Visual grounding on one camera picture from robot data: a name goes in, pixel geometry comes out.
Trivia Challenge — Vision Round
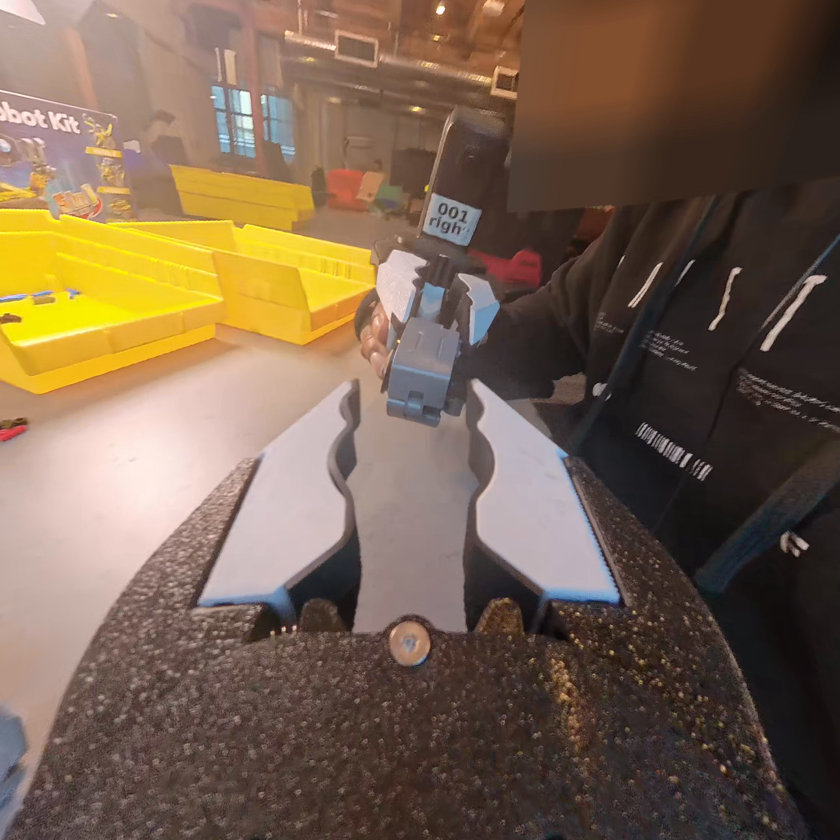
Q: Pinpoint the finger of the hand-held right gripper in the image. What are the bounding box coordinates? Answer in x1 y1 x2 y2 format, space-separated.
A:
375 251 429 329
456 272 502 347

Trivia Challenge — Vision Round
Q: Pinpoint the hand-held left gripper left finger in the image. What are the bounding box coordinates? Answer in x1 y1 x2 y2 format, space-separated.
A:
196 379 363 627

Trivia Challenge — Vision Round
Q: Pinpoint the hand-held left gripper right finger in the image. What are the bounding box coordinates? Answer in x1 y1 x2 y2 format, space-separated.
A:
465 379 623 627

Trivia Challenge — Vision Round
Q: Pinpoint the grey brick wheel assembly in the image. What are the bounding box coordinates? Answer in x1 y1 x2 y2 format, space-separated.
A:
384 318 468 427

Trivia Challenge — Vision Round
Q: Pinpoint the person's right forearm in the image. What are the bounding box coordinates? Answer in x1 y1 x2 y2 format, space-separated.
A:
459 259 618 401

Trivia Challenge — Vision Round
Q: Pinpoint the grey desk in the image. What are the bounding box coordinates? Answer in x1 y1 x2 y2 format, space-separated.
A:
0 322 578 788

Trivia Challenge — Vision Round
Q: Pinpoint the person's right hand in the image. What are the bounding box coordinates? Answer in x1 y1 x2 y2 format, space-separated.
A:
357 303 396 383

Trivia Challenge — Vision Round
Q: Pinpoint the red chair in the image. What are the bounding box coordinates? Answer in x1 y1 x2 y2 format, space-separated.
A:
486 248 544 293

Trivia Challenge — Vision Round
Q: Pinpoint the red bean bag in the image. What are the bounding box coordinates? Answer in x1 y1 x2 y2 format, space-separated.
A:
327 169 368 212

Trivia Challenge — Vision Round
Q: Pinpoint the yellow plastic bin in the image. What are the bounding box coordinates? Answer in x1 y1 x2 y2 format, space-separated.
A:
169 164 317 232
0 210 227 396
108 220 378 347

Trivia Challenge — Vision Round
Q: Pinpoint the person's black hoodie torso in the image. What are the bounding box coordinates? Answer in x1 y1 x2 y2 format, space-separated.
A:
525 177 840 840

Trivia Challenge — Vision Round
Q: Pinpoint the paned window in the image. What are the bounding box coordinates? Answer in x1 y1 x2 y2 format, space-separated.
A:
211 85 256 158
260 94 296 147

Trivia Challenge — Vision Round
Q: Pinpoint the blue robot kit box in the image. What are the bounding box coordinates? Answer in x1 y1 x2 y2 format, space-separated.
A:
0 88 139 224

